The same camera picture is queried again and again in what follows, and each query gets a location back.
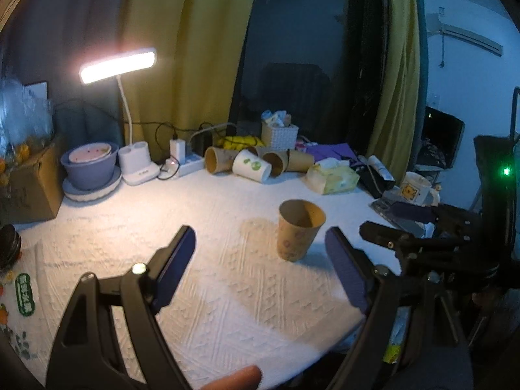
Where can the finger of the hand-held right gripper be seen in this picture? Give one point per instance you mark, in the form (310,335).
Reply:
(410,211)
(382,233)

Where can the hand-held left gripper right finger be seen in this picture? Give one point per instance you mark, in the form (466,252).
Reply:
(345,268)

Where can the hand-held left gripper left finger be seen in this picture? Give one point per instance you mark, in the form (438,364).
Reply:
(178,260)

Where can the brown printed paper cup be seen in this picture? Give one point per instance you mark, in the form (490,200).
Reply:
(298,231)

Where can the white green-print paper cup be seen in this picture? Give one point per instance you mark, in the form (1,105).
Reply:
(252,165)

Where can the person's left hand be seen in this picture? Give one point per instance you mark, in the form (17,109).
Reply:
(237,378)

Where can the white mug yellow print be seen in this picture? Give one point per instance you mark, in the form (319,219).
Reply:
(414,189)

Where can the white tube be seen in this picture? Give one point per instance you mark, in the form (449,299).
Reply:
(382,167)

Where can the white textured tablecloth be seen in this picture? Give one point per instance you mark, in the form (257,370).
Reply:
(227,284)

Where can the yellow tissue pack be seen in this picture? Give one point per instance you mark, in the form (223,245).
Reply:
(331,176)

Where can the white power strip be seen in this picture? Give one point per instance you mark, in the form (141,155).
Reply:
(189,166)

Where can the purple cloth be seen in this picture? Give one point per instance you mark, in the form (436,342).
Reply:
(331,152)

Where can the blue plate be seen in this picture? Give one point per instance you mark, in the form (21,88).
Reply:
(93,194)

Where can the white charger plug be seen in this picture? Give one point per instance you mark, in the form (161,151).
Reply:
(177,150)

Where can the black power adapter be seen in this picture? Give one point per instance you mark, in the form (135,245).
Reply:
(202,144)

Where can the blue bowl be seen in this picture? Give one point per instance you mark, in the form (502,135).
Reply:
(87,172)

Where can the yellow cloth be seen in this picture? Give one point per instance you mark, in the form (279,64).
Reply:
(239,142)

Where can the pink-rimmed bowl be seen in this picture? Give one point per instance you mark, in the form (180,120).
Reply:
(90,155)

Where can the white woven basket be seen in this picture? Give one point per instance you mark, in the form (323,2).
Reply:
(280,136)

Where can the yellow curtain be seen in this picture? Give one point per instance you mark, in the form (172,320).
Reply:
(400,69)
(191,48)

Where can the cardboard box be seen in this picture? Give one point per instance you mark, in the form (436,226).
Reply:
(32,187)

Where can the printed bag green label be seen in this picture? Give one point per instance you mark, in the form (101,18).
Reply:
(18,317)

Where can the black round object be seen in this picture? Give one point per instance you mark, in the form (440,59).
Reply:
(8,245)

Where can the white air conditioner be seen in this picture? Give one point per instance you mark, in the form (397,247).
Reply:
(467,34)

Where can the white desk lamp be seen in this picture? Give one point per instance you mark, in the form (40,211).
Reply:
(122,65)

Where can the clear plastic bag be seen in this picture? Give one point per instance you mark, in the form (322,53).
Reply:
(24,118)

